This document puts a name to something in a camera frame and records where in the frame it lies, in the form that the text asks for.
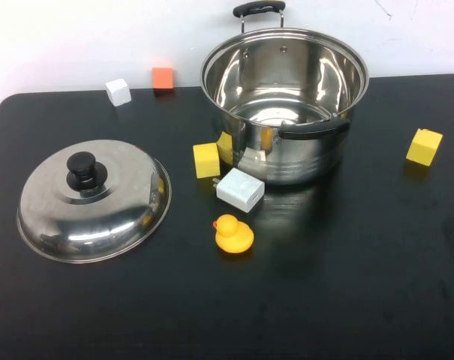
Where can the steel lid with black knob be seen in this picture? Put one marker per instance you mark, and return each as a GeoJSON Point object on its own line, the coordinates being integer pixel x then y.
{"type": "Point", "coordinates": [99, 217]}

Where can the stainless steel pot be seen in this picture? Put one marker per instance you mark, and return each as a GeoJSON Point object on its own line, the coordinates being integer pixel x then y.
{"type": "Point", "coordinates": [286, 157]}

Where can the yellow cube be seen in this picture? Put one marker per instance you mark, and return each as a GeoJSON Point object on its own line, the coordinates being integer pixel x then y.
{"type": "Point", "coordinates": [206, 161]}
{"type": "Point", "coordinates": [423, 148]}

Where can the yellow rubber duck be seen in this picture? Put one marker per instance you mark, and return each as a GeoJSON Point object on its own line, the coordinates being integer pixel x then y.
{"type": "Point", "coordinates": [234, 236]}

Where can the orange cube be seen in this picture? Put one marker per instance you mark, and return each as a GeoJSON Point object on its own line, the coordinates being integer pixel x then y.
{"type": "Point", "coordinates": [163, 79]}

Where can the white cube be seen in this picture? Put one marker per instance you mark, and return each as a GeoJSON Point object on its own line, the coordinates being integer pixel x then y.
{"type": "Point", "coordinates": [118, 92]}

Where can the white USB wall charger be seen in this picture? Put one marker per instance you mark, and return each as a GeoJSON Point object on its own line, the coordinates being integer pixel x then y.
{"type": "Point", "coordinates": [239, 189]}

